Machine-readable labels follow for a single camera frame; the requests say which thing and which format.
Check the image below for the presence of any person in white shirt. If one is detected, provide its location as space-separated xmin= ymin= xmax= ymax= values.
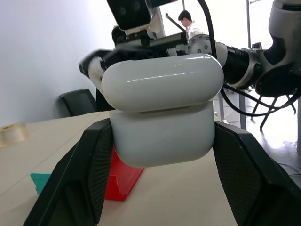
xmin=178 ymin=9 xmax=209 ymax=40

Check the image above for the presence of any clear tape roll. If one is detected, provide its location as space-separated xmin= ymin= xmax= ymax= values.
xmin=0 ymin=121 xmax=30 ymax=148

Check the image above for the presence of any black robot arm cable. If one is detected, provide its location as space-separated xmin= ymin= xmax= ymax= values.
xmin=196 ymin=0 xmax=301 ymax=117

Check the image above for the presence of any grey metal table leg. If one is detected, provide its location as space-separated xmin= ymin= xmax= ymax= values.
xmin=238 ymin=93 xmax=247 ymax=131

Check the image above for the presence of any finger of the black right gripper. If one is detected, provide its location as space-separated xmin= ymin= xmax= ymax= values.
xmin=79 ymin=48 xmax=118 ymax=73

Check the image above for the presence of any black office chair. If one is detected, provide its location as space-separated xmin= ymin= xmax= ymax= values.
xmin=59 ymin=89 xmax=97 ymax=117

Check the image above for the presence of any white earbud charging case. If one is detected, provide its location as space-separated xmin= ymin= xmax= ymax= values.
xmin=101 ymin=53 xmax=224 ymax=168

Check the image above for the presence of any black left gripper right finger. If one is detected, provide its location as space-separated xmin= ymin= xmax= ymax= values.
xmin=213 ymin=121 xmax=301 ymax=226

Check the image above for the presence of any red plastic bin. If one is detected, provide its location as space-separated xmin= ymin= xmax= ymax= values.
xmin=103 ymin=144 xmax=144 ymax=201

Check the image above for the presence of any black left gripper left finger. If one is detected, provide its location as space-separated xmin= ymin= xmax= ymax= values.
xmin=23 ymin=119 xmax=114 ymax=226

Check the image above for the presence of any teal plastic bin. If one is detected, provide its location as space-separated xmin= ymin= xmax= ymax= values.
xmin=30 ymin=173 xmax=52 ymax=195

